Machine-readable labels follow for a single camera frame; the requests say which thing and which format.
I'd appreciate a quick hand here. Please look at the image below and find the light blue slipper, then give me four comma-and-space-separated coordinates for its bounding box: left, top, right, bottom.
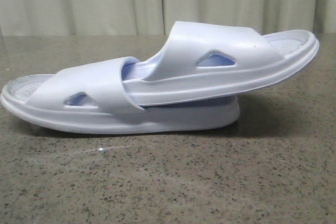
122, 22, 319, 106
1, 57, 240, 134

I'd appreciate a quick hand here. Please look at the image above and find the pale green curtain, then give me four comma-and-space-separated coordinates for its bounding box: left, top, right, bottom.
1, 0, 335, 36

